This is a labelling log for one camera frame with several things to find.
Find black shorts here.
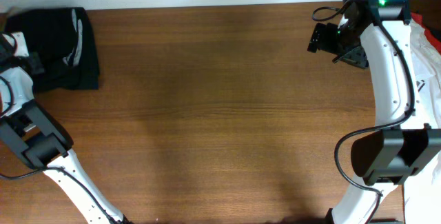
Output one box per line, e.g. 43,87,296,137
5,7,100,92

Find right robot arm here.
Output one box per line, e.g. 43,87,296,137
308,0,440,224

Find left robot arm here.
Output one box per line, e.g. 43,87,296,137
1,54,128,223

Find folded beige shorts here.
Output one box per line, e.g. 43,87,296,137
6,7,22,17

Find red garment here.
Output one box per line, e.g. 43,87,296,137
411,12,440,53

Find white printed t-shirt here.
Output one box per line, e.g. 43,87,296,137
403,20,440,224

